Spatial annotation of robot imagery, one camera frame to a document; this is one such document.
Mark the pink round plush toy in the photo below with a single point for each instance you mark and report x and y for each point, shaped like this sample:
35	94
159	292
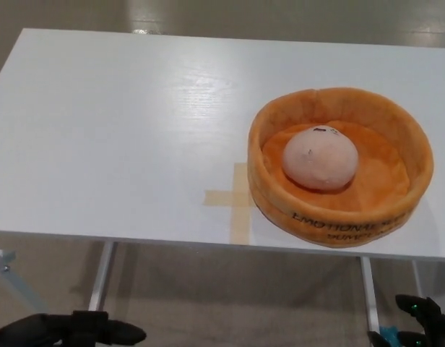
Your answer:
320	162

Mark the teal blue plastic object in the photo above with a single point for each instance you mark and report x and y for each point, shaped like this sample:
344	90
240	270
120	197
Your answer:
390	332

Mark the white table leg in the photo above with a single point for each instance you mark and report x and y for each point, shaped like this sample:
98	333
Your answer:
418	278
101	282
370	292

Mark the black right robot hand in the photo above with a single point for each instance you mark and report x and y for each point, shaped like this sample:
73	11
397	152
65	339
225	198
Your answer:
430	321

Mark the short beige masking tape strip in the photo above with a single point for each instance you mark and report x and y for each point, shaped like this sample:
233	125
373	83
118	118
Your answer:
219	198

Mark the grey metal stand frame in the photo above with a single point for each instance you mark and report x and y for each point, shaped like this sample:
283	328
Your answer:
13	282

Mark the orange plush round plate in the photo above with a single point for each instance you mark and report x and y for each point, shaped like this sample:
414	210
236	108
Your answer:
374	202

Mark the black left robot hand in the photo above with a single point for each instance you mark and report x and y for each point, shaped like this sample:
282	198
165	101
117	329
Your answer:
63	330

